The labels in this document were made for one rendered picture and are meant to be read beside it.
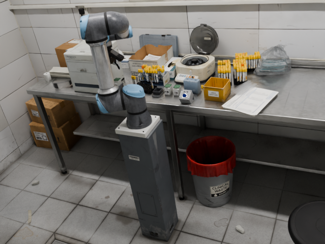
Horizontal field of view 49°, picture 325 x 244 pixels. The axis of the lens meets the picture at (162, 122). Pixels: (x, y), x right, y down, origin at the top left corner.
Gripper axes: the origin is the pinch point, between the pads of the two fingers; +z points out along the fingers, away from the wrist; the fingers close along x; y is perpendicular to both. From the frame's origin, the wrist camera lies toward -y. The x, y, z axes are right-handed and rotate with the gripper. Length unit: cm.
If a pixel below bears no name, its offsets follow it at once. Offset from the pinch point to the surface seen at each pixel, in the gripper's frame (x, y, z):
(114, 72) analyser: -11.8, 8.8, 5.7
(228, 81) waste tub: -13, -75, 6
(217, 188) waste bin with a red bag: 7, -70, 82
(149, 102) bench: 8.6, -27.4, 15.2
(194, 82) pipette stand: -6, -55, 6
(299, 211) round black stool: 56, -127, 37
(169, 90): -1.5, -37.9, 10.7
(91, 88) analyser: 4.7, 19.7, 10.6
